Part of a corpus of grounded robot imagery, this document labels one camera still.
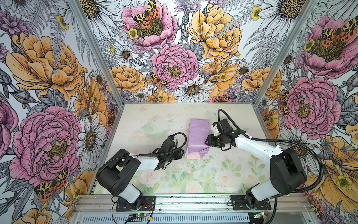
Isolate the pink wrapping paper sheet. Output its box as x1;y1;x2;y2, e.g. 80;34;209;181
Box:
185;119;210;160

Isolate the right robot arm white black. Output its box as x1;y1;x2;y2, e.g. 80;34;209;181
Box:
205;119;307;210

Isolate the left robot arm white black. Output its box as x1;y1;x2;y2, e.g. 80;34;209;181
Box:
96;132;187;211

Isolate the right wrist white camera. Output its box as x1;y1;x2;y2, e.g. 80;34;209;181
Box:
211;125;220;136

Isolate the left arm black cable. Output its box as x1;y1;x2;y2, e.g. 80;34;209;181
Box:
95;132;187;180

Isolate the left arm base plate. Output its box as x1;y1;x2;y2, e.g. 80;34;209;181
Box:
115;195;156;212

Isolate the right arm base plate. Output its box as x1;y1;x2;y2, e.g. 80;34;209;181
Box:
230;195;272;211

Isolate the right aluminium corner post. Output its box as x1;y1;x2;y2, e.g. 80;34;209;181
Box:
253;0;317;107

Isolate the aluminium corner post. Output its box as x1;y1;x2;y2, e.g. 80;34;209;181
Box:
69;1;124;109
253;0;317;107

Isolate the white vented cable duct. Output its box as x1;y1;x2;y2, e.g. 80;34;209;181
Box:
77;213;250;224

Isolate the aluminium front rail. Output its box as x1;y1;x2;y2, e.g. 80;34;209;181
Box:
74;193;311;215

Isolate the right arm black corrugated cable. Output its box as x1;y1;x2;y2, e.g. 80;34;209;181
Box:
217;108;324;194

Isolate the left aluminium corner post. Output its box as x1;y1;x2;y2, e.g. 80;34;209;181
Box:
69;1;124;109

